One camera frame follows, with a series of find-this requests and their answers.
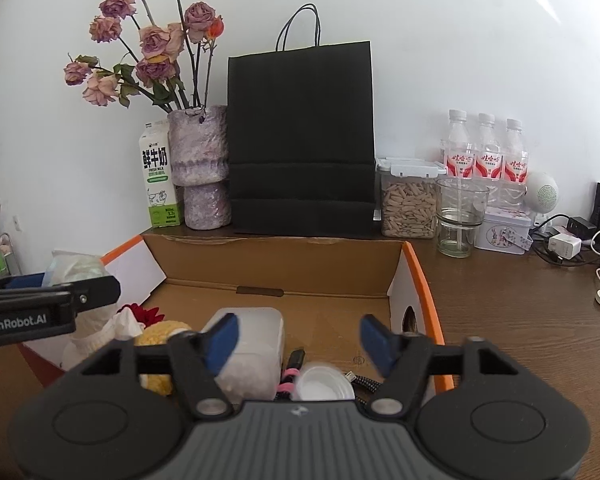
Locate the water bottle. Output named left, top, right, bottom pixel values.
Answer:
left=443, top=110, right=475, bottom=180
left=501, top=118, right=529, bottom=208
left=474, top=113, right=503, bottom=194

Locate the clear jar of seeds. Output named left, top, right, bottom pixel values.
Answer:
left=377, top=157, right=446, bottom=240

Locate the white tin box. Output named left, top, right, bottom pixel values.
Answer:
left=475, top=206, right=532, bottom=256

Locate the black paper bag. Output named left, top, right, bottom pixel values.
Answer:
left=226, top=25, right=376, bottom=237

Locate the red cardboard box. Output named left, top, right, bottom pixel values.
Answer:
left=17, top=233, right=455, bottom=411

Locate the red fabric rose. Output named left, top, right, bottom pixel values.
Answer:
left=118, top=304, right=164, bottom=328

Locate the purple ceramic vase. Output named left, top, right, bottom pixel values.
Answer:
left=168, top=105, right=230, bottom=231

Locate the yellow plush toy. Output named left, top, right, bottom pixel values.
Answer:
left=134, top=321, right=192, bottom=396

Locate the black charger cable bundle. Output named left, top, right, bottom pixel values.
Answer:
left=528, top=212, right=600, bottom=267

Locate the clear green pack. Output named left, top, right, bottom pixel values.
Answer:
left=42, top=250, right=108, bottom=287

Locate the right water bottle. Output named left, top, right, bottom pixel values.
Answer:
left=501, top=118, right=529, bottom=208

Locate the empty glass cup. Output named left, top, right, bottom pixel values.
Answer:
left=436, top=177, right=489, bottom=259

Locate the white milk carton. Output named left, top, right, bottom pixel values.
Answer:
left=138, top=119, right=184, bottom=228

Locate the white round speaker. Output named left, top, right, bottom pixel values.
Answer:
left=524, top=171, right=559, bottom=221

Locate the white power adapter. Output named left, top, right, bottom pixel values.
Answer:
left=547, top=233, right=582, bottom=260

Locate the dried rose bouquet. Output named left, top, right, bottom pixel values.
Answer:
left=64, top=0, right=225, bottom=113

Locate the white bottle cap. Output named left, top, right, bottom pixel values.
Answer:
left=291, top=363, right=355, bottom=402

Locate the translucent cotton swab box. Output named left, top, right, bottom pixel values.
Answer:
left=204, top=307, right=285, bottom=405

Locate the left water bottle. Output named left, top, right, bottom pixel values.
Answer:
left=443, top=110, right=475, bottom=180

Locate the middle water bottle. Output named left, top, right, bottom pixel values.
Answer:
left=474, top=113, right=503, bottom=194

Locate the braided cable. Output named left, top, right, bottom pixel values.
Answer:
left=274, top=349, right=382, bottom=403

